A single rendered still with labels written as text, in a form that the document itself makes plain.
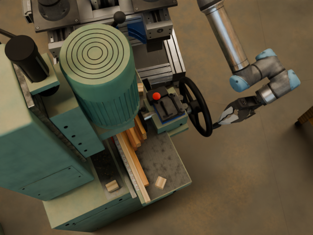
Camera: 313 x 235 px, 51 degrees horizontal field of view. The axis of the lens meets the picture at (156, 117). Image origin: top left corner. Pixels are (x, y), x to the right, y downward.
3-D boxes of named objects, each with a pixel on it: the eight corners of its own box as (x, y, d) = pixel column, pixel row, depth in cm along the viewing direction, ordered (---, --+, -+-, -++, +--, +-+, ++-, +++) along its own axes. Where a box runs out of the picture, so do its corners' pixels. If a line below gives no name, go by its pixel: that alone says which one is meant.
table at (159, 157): (212, 175, 134) (214, 172, 128) (143, 207, 129) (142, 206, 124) (150, 56, 153) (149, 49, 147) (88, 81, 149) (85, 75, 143)
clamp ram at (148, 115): (161, 125, 134) (161, 118, 126) (144, 133, 133) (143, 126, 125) (152, 107, 137) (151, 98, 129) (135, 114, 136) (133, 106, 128)
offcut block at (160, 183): (158, 177, 127) (158, 176, 124) (166, 181, 127) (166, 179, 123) (155, 186, 126) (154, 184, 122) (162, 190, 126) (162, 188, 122)
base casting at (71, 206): (180, 173, 147) (181, 169, 138) (58, 231, 139) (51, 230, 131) (139, 90, 161) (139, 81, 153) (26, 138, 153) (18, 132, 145)
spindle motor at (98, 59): (148, 116, 105) (144, 68, 76) (97, 138, 102) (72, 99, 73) (127, 71, 110) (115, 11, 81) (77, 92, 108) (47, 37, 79)
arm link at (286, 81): (289, 66, 136) (301, 84, 135) (266, 81, 140) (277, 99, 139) (290, 66, 128) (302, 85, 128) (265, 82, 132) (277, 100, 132)
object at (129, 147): (149, 185, 126) (148, 183, 123) (144, 187, 126) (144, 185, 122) (91, 56, 146) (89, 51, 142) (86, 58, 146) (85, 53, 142)
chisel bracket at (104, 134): (135, 127, 126) (134, 120, 118) (101, 142, 124) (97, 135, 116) (128, 111, 128) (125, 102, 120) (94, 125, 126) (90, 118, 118)
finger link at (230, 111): (221, 124, 148) (239, 113, 144) (217, 122, 142) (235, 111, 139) (217, 118, 149) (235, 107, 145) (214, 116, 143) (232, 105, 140)
